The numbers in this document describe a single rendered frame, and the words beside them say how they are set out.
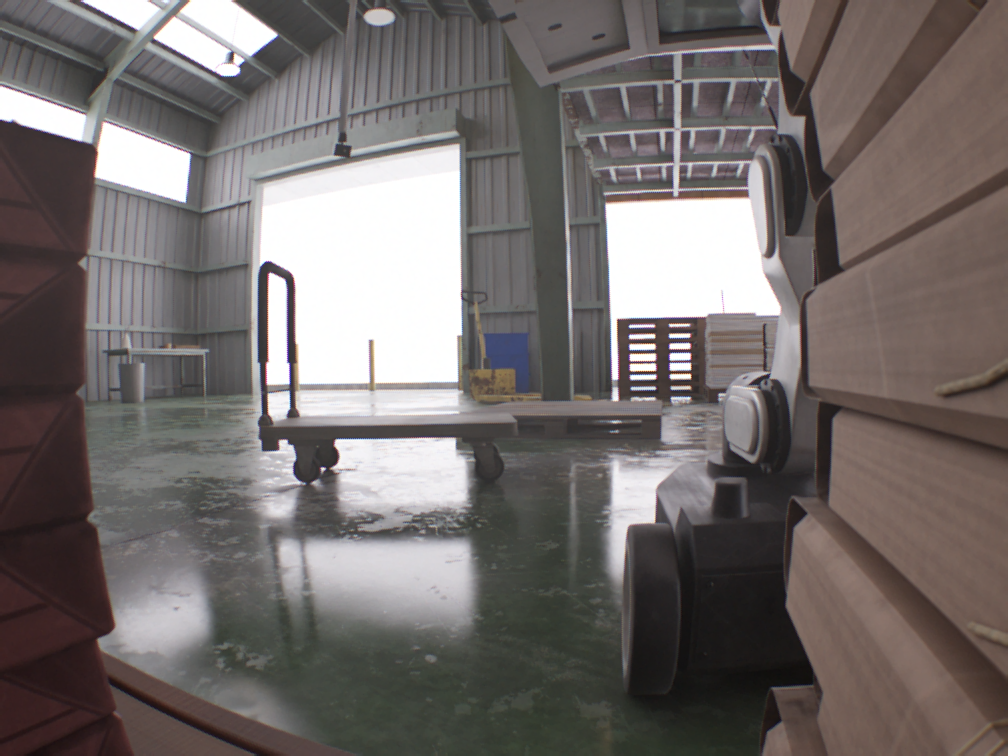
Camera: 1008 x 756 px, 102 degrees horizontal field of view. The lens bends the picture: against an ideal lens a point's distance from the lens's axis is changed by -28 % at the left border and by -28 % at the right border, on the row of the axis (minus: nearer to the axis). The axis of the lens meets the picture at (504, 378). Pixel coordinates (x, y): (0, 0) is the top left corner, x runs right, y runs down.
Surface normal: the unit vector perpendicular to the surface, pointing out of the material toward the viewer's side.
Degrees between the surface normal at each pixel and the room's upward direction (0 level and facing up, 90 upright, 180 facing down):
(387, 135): 90
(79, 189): 90
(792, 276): 100
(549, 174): 90
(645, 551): 30
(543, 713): 0
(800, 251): 98
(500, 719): 0
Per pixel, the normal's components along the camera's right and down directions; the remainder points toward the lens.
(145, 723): -0.02, -1.00
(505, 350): 0.01, 0.02
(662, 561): -0.08, -0.79
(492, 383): 0.60, 0.00
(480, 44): -0.28, 0.03
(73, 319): 0.94, -0.01
